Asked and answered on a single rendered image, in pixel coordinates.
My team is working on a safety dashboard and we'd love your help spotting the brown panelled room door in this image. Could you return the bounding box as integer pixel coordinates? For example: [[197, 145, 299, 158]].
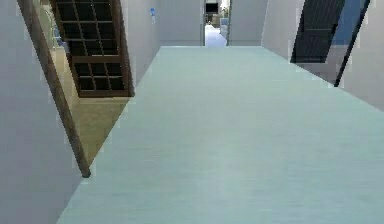
[[49, 0, 136, 99]]

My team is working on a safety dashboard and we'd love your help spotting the black room door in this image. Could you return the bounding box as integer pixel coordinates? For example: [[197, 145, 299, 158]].
[[290, 0, 346, 64]]

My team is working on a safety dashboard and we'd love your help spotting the brown door frame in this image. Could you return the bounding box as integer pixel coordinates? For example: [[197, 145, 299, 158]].
[[17, 0, 92, 179]]

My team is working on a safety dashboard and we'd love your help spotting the black door frame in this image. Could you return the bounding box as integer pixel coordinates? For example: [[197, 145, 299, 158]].
[[333, 0, 372, 88]]

